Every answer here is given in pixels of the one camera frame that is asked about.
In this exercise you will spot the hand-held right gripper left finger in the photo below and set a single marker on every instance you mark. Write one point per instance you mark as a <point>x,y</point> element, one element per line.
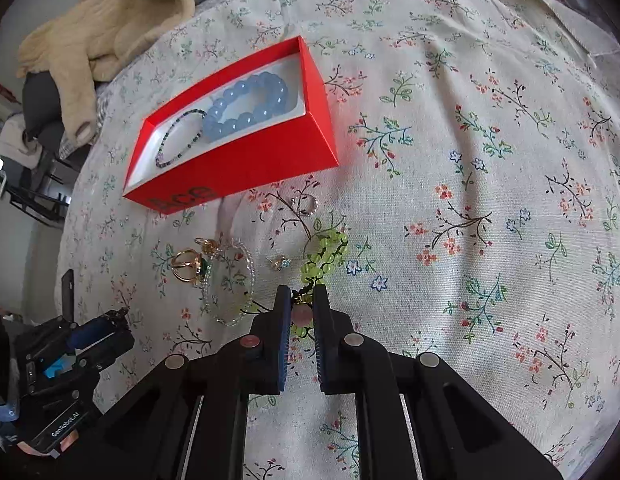
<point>284,355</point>

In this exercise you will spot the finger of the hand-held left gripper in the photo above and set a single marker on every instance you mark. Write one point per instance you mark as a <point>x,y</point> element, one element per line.
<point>54,369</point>
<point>92,332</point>

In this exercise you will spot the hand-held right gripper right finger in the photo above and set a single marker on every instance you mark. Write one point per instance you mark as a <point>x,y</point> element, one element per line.
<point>320,360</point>

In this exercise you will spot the red cardboard box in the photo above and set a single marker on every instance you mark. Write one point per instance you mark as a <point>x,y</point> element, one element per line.
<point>250,160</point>

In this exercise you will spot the gold pendant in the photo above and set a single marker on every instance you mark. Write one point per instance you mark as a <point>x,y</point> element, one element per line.
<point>208,246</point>

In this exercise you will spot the floral bedsheet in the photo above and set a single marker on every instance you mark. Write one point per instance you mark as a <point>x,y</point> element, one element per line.
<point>465,185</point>

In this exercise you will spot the dark chair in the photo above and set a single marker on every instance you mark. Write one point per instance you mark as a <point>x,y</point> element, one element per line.
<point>39,100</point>

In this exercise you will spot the beige knitted sweater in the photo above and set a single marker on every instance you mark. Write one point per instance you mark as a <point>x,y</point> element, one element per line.
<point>89,30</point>

